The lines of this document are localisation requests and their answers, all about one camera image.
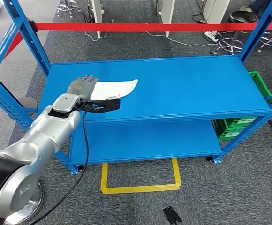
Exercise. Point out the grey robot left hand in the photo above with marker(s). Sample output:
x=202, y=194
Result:
x=81, y=87

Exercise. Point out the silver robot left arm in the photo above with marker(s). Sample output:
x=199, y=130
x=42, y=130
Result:
x=45, y=136

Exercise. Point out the blue metal shelf rack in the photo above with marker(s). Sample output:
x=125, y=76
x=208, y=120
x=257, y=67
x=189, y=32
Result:
x=173, y=87

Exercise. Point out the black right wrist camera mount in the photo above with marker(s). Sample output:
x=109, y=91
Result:
x=171, y=214

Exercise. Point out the white curved plastic part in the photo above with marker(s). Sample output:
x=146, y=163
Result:
x=112, y=88

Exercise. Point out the chrome disc stand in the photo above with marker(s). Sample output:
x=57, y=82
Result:
x=36, y=202

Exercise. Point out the black barrier stanchion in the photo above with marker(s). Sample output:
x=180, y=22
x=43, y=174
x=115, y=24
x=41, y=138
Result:
x=28, y=104
x=33, y=26

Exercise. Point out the red barrier belt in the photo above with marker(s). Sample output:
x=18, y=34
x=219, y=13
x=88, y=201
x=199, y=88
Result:
x=14, y=43
x=149, y=27

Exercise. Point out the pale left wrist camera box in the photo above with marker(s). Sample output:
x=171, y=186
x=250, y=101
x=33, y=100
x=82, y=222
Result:
x=112, y=98

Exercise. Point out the white power strip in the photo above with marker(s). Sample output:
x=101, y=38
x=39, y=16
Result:
x=211, y=36

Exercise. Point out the yellow floor tape square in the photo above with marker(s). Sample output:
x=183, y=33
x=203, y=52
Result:
x=138, y=188

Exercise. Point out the white desk leg panel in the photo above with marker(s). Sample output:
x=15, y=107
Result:
x=168, y=15
x=96, y=15
x=217, y=9

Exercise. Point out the black seat chrome stool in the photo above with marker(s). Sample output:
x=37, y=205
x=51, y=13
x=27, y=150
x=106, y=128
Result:
x=244, y=17

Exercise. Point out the chrome star stool base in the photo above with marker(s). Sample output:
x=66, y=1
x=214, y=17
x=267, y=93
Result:
x=66, y=4
x=270, y=40

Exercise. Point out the green plastic crate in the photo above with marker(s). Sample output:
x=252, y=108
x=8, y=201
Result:
x=230, y=135
x=260, y=84

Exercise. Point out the person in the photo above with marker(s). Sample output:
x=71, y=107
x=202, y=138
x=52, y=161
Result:
x=257, y=6

